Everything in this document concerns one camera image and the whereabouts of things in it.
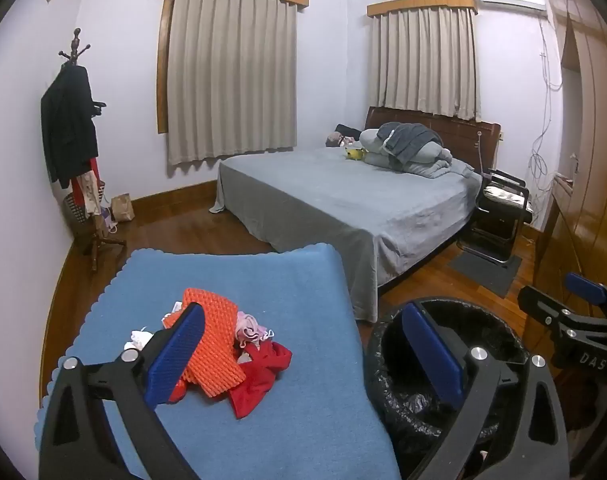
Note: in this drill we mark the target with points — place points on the black coat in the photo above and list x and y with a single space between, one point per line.
68 125

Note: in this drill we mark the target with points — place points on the wooden headboard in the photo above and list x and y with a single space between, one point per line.
463 132

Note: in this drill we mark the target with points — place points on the floral cloth bag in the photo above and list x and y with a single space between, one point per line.
89 192

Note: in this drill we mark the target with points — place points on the white crumpled tissue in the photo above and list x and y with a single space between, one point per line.
137 341

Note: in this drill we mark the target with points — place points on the blue scalloped mat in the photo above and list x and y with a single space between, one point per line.
283 285

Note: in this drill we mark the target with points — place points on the black folding chair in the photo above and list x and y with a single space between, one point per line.
501 210

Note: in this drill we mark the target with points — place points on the yellow plush toy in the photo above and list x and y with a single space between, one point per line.
355 154

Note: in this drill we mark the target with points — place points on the short wooden pelmet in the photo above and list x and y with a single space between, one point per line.
423 4

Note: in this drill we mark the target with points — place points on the bed with grey sheet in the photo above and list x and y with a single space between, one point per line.
333 195

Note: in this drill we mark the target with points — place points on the orange foam net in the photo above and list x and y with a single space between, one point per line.
216 335

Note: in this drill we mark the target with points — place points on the grey floor mat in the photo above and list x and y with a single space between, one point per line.
488 272

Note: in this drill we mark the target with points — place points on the black bin with black bag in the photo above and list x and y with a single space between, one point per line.
473 320

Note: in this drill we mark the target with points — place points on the wooden wardrobe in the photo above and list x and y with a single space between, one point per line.
593 135

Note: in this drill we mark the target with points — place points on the pink plush toy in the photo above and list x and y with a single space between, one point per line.
334 139

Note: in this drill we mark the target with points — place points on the grey folded duvet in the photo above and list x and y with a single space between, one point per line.
433 157

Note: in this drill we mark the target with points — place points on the red garment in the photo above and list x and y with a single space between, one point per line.
94 170

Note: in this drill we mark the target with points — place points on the red cloth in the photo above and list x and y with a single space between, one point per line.
256 390

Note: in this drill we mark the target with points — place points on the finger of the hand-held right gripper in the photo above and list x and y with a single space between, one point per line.
538 302
586 286

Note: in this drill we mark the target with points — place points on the dark grey garment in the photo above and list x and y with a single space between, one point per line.
408 137

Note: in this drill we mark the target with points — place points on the red and white wrapper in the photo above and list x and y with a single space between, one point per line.
171 310

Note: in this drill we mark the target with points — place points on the wide beige curtain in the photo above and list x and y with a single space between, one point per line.
233 75

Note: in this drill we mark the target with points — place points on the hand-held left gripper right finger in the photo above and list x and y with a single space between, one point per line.
433 355

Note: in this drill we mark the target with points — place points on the narrow beige curtain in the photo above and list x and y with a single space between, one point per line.
426 60

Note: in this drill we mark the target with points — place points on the brown paper bag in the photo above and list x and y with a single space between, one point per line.
123 208

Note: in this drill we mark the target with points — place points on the dark pillow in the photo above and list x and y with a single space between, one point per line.
347 131

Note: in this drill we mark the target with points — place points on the pink face mask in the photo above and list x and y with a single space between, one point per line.
251 332

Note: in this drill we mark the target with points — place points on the wooden coat rack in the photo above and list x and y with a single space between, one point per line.
96 247

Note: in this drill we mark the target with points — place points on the wooden window frame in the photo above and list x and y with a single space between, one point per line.
162 60

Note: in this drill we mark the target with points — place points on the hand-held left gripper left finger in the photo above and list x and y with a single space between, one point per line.
176 355

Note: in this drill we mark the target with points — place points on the striped basket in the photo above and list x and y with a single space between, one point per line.
76 215

